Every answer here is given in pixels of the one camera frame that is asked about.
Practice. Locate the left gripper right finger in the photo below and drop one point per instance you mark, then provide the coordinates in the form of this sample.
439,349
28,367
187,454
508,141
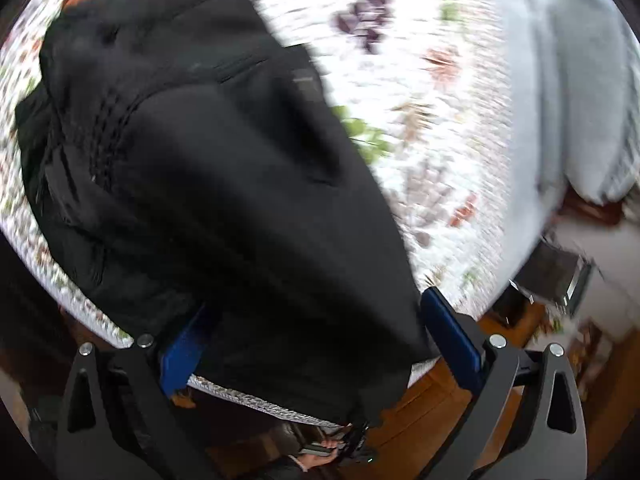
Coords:
547,439

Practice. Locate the black office chair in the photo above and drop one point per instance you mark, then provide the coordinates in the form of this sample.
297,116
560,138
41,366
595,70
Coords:
555,277

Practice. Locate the person's right hand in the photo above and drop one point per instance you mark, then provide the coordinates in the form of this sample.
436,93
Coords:
317,457

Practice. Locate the black padded pants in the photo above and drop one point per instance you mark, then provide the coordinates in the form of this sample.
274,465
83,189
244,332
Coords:
190,179

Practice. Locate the floral quilted bedspread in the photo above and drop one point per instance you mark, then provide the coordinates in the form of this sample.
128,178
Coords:
420,89

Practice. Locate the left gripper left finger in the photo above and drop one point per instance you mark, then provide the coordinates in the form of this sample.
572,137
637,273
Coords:
116,423

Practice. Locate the folded light blue duvet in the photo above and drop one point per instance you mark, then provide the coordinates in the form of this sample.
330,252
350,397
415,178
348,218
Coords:
599,69

